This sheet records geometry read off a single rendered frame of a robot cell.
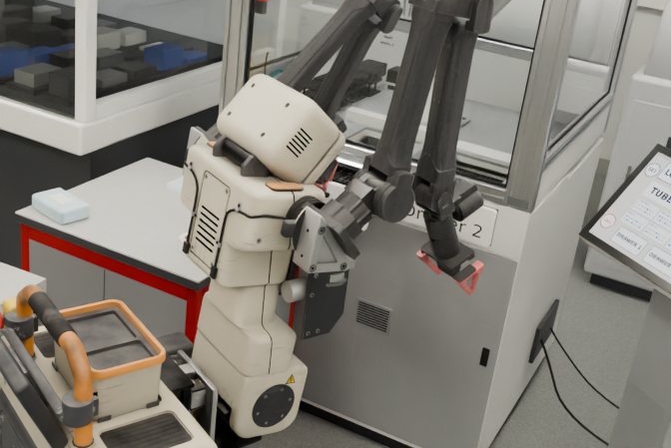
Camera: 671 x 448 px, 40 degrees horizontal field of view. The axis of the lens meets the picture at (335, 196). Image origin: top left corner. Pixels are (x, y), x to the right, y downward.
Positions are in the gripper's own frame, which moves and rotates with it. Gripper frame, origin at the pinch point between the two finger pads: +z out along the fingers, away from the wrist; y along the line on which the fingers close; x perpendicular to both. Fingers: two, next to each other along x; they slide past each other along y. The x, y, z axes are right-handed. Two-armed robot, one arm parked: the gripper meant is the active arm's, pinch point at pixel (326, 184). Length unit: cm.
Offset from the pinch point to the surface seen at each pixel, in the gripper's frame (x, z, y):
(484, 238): -40.5, 21.2, 10.1
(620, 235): -77, 3, 12
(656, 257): -87, -1, 6
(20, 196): 117, 32, -20
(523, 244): -51, 22, 12
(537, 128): -49, -5, 31
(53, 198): 67, -8, -34
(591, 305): -52, 177, 82
